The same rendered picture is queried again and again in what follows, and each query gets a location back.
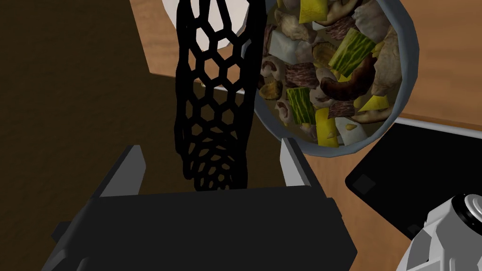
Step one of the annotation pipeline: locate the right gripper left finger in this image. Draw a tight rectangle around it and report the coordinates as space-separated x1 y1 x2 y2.
89 144 147 199

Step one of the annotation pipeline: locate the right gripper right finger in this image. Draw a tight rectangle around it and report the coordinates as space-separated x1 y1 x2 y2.
280 137 329 199

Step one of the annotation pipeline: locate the black honeycomb mesh holder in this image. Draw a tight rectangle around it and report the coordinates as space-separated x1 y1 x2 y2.
174 0 269 192

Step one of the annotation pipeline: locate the black flat book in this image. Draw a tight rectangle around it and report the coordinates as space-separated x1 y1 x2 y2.
344 117 482 241

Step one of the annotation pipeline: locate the grey bowl of mixed food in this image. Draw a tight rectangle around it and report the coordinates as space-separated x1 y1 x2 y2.
251 0 421 159

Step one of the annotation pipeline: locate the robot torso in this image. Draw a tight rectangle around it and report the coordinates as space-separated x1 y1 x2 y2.
395 193 482 271

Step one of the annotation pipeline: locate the white plate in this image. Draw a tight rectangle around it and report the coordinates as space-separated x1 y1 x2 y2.
161 0 252 54

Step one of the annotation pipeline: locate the brown wooden table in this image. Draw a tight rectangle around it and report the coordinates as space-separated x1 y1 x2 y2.
129 0 482 271

